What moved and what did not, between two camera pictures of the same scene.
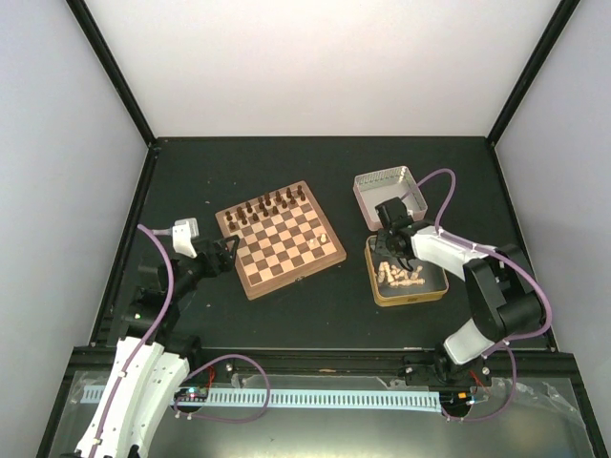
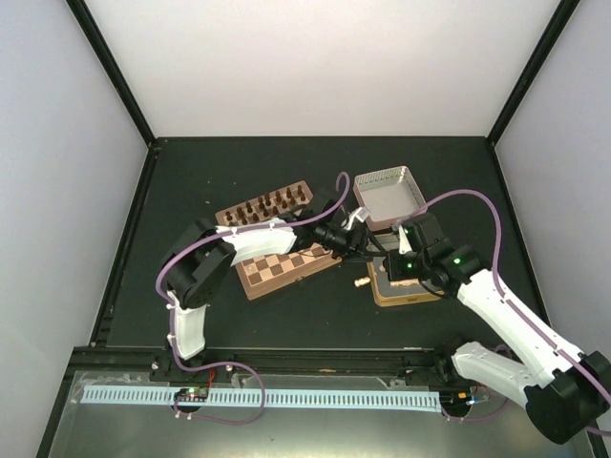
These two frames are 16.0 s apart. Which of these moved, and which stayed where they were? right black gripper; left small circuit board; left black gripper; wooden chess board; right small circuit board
Moved: right black gripper; left black gripper
Stayed: right small circuit board; wooden chess board; left small circuit board
